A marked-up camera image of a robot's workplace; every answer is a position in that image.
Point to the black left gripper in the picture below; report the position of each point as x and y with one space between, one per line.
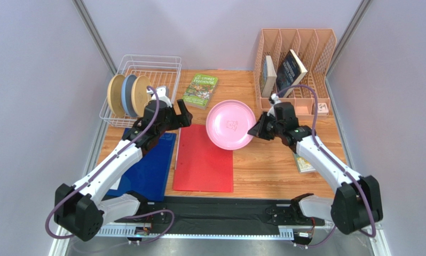
182 120

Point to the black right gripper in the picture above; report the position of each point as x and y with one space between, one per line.
267 126

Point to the pink plate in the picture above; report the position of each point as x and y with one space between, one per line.
228 123

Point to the orange plate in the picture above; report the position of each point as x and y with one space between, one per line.
139 95

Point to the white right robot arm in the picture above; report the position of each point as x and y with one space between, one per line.
357 199

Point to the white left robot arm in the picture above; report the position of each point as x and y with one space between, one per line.
81 208

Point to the green treehouse book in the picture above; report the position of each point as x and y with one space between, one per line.
200 91

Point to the penguin classics garden book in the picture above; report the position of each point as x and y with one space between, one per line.
303 165

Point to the red folder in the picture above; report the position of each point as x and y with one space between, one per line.
201 165

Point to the light blue standing book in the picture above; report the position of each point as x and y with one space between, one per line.
268 77

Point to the small pink white box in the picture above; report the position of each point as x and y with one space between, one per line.
322 109

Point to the blue plate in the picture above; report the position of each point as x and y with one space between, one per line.
126 95

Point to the dark blue leaning book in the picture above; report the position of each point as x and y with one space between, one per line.
290 72

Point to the blue folder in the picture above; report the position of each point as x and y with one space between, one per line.
149 176

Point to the yellow plate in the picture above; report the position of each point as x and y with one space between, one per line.
114 91

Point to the black base mat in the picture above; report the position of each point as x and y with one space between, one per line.
222 216

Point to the pink file organizer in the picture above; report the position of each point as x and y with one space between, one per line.
315 48

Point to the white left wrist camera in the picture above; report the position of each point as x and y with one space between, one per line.
162 92

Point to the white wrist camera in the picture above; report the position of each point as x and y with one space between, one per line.
273 100
162 92

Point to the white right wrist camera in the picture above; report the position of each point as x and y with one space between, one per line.
273 100

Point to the white wire dish rack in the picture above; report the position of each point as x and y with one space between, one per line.
162 70

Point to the aluminium rail frame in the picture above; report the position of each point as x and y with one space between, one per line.
82 210

